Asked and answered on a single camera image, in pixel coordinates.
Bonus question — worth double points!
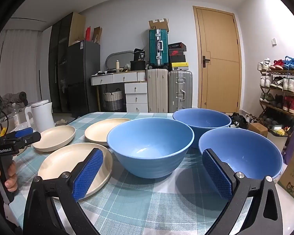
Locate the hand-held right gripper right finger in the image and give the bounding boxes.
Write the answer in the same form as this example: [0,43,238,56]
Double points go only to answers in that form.
[201,148,283,235]

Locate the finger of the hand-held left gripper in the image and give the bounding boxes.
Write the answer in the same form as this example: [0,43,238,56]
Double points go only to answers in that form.
[14,131,42,150]
[5,127,34,140]

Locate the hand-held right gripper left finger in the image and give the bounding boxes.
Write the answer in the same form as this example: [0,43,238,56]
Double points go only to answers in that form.
[23,147,104,235]

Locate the cream plate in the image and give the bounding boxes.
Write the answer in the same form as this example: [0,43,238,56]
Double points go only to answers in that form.
[32,125,76,152]
[84,118,133,148]
[37,142,113,201]

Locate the blue bowl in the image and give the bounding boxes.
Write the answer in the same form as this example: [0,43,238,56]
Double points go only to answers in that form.
[107,117,195,179]
[198,127,284,180]
[172,108,232,150]

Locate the person's left hand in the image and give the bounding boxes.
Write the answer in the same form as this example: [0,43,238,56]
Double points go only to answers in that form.
[4,161,18,192]

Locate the clear plastic bottle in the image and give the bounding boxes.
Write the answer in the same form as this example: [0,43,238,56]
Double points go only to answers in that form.
[12,103,20,128]

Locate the white electric kettle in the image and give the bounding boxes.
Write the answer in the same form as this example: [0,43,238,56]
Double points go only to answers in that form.
[24,99,55,133]

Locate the dark padded jacket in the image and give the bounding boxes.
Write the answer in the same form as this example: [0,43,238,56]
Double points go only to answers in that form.
[2,92,28,108]

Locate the scattered loose shoes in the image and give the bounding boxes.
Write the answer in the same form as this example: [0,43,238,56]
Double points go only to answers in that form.
[229,113,260,130]

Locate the small brown cardboard box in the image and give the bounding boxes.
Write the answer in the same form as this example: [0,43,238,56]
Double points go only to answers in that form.
[248,122,269,137]

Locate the white curtain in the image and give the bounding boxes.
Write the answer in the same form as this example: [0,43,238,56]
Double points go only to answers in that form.
[0,29,43,98]

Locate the cardboard box green print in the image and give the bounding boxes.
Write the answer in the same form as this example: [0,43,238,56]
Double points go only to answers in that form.
[277,144,294,201]

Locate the white trash bin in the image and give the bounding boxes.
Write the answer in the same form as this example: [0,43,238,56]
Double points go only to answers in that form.
[269,125,290,140]

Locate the dark grey refrigerator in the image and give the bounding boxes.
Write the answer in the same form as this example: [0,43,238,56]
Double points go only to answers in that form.
[66,40,101,118]

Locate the woven laundry basket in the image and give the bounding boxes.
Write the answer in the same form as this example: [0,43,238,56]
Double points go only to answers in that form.
[103,88,124,111]

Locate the tall black cabinet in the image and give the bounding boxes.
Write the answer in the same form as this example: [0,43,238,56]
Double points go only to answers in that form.
[48,12,86,114]

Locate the silver suitcase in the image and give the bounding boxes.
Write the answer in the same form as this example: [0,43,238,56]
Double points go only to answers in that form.
[168,70,193,113]

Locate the white dresser desk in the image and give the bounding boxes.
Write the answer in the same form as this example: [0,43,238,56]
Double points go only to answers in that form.
[91,70,149,113]

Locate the beige suitcase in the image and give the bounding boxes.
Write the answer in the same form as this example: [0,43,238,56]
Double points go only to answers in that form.
[146,69,169,113]

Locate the wooden door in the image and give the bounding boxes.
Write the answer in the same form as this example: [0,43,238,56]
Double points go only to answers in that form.
[193,5,242,114]

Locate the grey oval mirror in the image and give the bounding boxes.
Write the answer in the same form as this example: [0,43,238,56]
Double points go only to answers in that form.
[105,51,135,70]

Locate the shoe rack with shoes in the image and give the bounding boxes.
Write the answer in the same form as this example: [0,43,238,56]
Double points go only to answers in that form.
[257,56,294,130]

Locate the black bag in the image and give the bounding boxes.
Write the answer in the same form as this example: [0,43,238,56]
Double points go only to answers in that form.
[130,60,146,71]

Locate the wooden shoe rack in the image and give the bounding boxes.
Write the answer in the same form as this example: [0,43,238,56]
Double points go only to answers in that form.
[258,69,294,133]

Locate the black printed package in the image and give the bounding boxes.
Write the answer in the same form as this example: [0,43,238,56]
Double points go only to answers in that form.
[133,48,147,61]

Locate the black shoe box red label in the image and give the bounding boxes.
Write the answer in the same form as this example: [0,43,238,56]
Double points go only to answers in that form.
[168,42,187,51]

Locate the teal suitcase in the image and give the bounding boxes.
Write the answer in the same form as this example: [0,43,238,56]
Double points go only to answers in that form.
[149,29,169,69]

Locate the open cardboard box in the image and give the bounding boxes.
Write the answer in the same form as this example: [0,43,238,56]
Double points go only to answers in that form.
[148,18,169,33]

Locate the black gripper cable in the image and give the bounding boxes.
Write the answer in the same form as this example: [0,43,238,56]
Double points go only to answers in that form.
[0,111,9,130]

